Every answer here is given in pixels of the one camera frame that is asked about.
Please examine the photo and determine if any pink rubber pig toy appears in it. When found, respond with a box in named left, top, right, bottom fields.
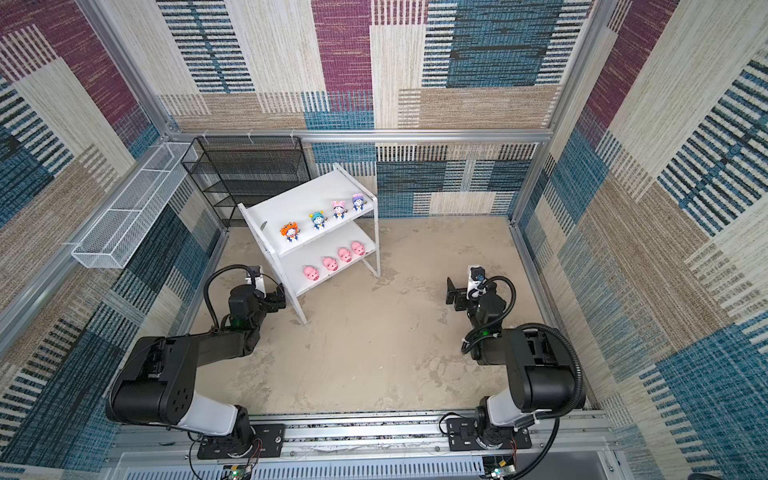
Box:
left=337, top=247, right=352, bottom=263
left=350, top=241, right=366, bottom=257
left=322, top=256, right=339, bottom=272
left=303, top=265, right=320, bottom=282

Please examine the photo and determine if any orange crab Doraemon figure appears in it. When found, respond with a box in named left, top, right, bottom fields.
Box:
left=280, top=222, right=300, bottom=243

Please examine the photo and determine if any teal hooded Doraemon figure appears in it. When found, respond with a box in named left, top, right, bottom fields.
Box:
left=309, top=211, right=327, bottom=231

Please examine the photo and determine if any pink hooded Doraemon figure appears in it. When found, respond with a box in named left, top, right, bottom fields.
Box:
left=332, top=200, right=347, bottom=220

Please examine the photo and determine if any purple hooded Doraemon figure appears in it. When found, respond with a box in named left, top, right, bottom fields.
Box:
left=352, top=193, right=367, bottom=212

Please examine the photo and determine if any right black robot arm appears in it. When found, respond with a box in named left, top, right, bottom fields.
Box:
left=444, top=267, right=586, bottom=450

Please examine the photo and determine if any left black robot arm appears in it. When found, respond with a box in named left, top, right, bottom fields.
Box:
left=105, top=264, right=286, bottom=458

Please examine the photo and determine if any white two-tier metal shelf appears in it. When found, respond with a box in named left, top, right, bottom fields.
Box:
left=238, top=163, right=381, bottom=325

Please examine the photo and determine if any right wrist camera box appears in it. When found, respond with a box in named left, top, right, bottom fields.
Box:
left=466, top=265, right=486, bottom=300

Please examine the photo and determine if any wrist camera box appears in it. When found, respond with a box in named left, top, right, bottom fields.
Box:
left=245, top=266, right=265, bottom=293
left=466, top=265, right=486, bottom=300

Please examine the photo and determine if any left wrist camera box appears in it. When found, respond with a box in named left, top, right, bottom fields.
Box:
left=245, top=266, right=265, bottom=293

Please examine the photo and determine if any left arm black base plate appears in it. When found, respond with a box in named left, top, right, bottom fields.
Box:
left=195, top=424, right=286, bottom=460

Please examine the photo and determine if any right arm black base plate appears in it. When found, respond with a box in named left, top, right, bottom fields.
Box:
left=438, top=415, right=533, bottom=451

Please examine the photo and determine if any black mesh wire shelf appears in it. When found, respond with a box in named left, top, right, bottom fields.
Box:
left=181, top=136, right=312, bottom=227

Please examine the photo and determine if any white wire mesh basket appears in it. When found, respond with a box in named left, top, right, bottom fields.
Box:
left=72, top=142, right=189, bottom=269

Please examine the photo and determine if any aluminium front rail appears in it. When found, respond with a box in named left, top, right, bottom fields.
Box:
left=101, top=409, right=631, bottom=480

